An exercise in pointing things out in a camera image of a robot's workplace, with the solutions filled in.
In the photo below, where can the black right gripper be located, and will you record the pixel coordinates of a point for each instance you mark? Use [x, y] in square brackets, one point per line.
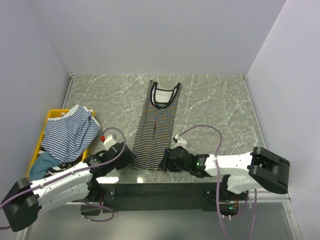
[164, 165]

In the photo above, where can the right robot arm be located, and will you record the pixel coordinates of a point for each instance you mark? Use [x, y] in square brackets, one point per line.
[258, 169]

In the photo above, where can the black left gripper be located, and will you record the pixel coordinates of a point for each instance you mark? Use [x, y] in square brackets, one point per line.
[129, 157]

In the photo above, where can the black base beam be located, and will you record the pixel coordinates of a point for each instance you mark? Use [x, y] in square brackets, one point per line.
[156, 196]

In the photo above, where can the teal tank top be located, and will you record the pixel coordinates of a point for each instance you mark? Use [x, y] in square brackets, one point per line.
[41, 165]

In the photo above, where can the black white striped tank top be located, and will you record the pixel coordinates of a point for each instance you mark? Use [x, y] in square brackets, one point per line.
[155, 128]

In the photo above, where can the blue white striped tank top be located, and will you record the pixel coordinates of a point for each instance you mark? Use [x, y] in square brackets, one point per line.
[67, 137]

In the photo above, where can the aluminium rail frame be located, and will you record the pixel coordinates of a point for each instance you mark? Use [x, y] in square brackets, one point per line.
[264, 217]

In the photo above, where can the yellow plastic bin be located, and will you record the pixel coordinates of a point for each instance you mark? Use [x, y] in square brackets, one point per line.
[54, 113]

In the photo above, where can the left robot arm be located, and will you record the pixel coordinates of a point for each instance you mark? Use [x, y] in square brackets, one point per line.
[26, 199]

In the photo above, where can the wide striped black white top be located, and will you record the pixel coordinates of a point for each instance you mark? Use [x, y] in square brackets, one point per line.
[57, 169]

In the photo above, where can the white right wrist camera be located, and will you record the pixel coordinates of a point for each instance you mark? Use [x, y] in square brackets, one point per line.
[179, 142]

